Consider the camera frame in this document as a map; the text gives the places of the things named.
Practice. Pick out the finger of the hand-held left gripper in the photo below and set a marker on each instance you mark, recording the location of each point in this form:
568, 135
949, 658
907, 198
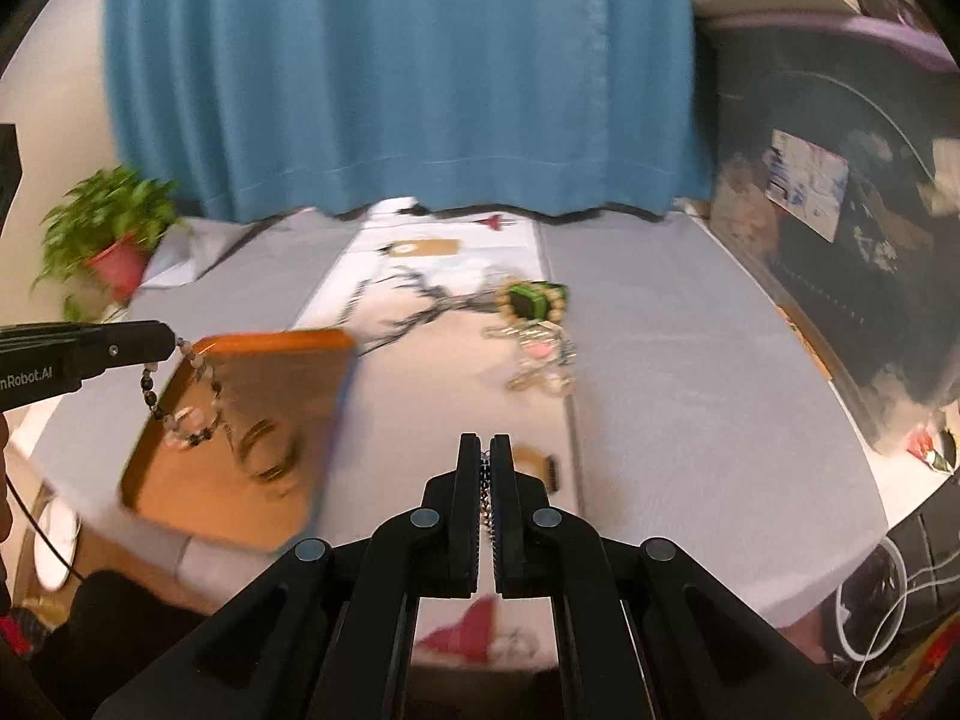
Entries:
120, 345

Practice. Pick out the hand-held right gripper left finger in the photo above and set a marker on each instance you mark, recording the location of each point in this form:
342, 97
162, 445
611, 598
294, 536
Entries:
469, 480

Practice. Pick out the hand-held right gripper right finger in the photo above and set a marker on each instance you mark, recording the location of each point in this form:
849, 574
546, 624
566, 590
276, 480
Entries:
502, 480

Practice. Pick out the gold metal tray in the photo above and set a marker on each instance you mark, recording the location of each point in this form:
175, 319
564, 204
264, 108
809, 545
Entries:
210, 499

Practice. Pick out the gold bangle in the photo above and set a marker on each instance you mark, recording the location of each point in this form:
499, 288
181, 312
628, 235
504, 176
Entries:
271, 471

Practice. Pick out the potted green plant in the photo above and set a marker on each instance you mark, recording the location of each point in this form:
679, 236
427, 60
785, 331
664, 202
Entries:
105, 214

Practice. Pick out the small green box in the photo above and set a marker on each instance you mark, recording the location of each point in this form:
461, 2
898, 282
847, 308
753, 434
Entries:
529, 302

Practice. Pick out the grey and white printed tablecloth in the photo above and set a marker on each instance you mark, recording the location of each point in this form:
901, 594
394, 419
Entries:
675, 390

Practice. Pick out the blue curtain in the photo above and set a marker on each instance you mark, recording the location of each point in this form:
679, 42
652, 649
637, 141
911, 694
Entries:
375, 52

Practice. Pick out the white paper sticker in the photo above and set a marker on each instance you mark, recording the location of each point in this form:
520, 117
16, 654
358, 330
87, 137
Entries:
806, 184

